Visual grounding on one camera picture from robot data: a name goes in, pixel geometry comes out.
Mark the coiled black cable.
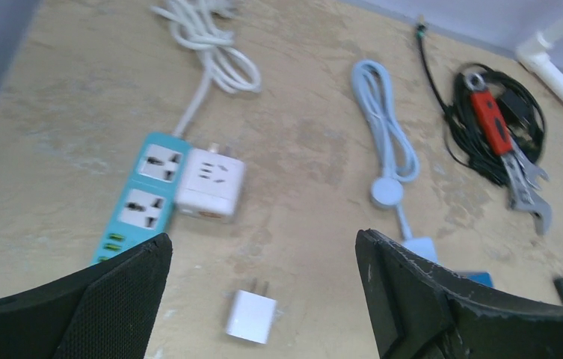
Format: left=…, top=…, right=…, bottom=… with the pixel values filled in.
left=414, top=14, right=547, bottom=188

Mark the white charger plug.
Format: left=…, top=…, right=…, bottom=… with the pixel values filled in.
left=225, top=280, right=277, bottom=345

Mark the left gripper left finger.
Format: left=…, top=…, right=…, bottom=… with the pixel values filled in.
left=0, top=233, right=173, bottom=358

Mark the blue power strip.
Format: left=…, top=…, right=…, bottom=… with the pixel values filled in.
left=402, top=237, right=494, bottom=288

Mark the white power strip cord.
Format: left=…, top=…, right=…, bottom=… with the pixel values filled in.
left=150, top=0, right=263, bottom=140

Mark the light blue cord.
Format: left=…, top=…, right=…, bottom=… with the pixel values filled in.
left=350, top=59, right=422, bottom=240

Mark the teal power strip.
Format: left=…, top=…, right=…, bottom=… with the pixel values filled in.
left=91, top=132, right=192, bottom=265

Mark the white plug adapter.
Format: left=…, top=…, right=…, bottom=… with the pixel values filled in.
left=175, top=148, right=246, bottom=223

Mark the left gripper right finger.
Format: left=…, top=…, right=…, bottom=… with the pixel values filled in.
left=355, top=230, right=563, bottom=358

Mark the white pvc pipe frame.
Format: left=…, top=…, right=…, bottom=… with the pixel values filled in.
left=515, top=17, right=563, bottom=102

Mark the red adjustable wrench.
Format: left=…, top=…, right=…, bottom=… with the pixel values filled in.
left=464, top=73, right=553, bottom=236

